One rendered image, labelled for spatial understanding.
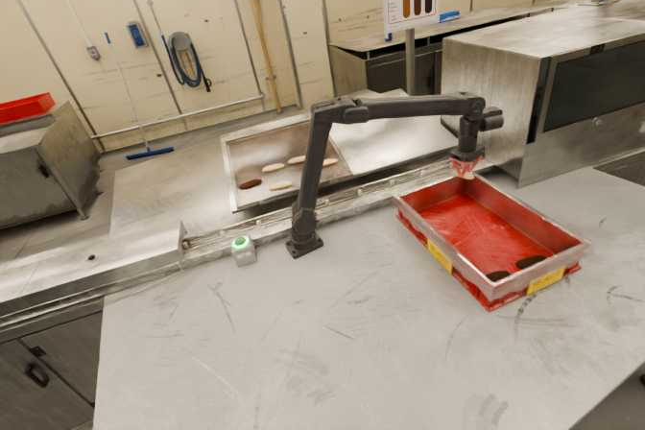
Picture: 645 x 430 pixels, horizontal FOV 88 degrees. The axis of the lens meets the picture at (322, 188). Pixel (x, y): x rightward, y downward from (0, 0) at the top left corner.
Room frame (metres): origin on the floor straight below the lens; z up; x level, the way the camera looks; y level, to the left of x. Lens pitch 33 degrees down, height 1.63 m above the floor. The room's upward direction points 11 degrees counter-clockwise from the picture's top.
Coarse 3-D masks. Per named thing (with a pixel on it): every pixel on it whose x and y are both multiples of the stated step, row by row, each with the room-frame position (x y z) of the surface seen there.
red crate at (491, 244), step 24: (432, 216) 0.93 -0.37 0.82; (456, 216) 0.91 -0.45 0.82; (480, 216) 0.88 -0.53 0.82; (456, 240) 0.79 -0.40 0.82; (480, 240) 0.77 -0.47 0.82; (504, 240) 0.75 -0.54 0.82; (528, 240) 0.73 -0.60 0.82; (480, 264) 0.68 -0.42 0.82; (504, 264) 0.66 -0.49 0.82; (576, 264) 0.60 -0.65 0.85
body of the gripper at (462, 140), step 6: (462, 138) 0.93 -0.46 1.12; (468, 138) 0.91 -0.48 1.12; (474, 138) 0.92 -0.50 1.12; (462, 144) 0.93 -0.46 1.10; (468, 144) 0.91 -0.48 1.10; (474, 144) 0.91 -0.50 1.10; (480, 144) 0.95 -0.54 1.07; (450, 150) 0.95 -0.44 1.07; (456, 150) 0.94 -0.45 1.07; (462, 150) 0.93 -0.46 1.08; (468, 150) 0.91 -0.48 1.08; (474, 150) 0.92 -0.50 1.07; (480, 150) 0.92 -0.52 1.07; (462, 156) 0.90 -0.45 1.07; (468, 156) 0.90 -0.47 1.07
